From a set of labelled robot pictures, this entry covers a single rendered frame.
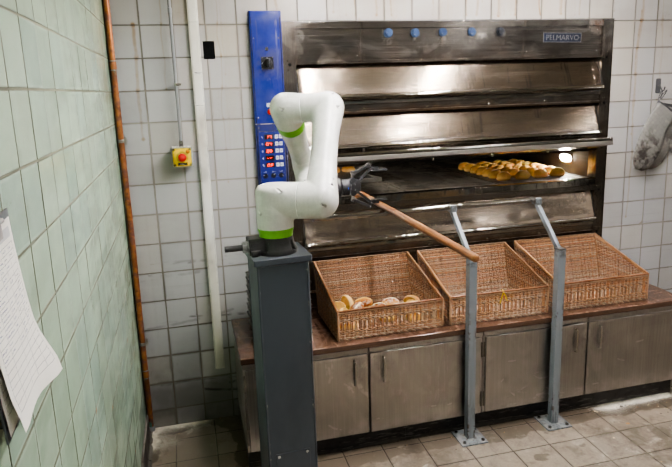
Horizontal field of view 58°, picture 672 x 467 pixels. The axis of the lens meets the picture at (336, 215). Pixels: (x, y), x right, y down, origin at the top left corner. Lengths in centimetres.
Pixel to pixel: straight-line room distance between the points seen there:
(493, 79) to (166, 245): 198
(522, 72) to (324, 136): 172
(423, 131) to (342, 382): 140
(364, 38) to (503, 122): 94
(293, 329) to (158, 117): 140
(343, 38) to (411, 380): 177
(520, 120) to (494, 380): 146
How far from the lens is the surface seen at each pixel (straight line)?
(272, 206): 209
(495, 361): 327
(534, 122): 370
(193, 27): 313
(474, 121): 353
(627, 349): 371
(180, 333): 337
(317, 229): 329
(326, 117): 225
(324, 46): 324
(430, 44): 342
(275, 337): 220
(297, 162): 263
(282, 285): 214
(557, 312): 328
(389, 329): 302
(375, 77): 330
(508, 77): 361
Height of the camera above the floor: 177
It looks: 12 degrees down
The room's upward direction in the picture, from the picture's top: 2 degrees counter-clockwise
